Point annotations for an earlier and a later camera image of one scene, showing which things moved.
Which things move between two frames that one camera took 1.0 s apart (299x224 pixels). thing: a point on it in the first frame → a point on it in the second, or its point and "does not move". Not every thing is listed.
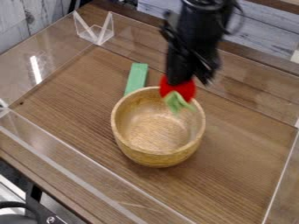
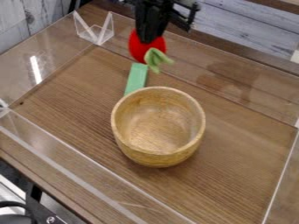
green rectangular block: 136,78 does not move
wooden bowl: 152,136 does not move
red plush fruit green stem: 178,94 → 154,57
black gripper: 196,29 → 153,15
